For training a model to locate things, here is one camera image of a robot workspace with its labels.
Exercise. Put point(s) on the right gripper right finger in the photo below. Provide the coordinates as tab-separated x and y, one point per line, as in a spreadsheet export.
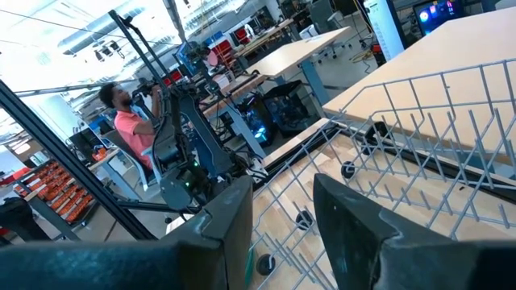
383	258

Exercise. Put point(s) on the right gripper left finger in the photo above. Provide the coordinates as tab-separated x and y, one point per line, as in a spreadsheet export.
181	262

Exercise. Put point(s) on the teal plate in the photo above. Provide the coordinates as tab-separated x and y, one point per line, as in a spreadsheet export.
250	266

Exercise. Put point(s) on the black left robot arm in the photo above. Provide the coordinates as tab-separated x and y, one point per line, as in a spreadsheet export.
205	137

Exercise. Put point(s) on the grey office chair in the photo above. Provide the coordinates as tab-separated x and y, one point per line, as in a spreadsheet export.
121	145

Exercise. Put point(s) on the shelf of orange bins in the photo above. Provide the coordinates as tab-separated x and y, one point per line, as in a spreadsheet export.
60	193

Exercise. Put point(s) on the person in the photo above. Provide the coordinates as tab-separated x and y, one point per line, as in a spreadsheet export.
133	129

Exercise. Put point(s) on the computer tower with blue lights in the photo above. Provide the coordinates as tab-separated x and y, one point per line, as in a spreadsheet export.
258	121

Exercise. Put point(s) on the black office chair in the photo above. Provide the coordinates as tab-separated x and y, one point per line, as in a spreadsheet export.
20	221

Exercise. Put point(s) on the black cube computer case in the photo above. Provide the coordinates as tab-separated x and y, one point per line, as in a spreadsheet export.
290	108

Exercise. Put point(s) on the tan desk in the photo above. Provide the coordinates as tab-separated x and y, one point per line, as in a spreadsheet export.
443	52

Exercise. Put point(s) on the light wood desk blue legs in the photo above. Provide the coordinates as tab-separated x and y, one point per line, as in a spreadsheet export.
298	52

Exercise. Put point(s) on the black aluminium frame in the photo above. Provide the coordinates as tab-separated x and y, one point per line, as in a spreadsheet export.
60	153

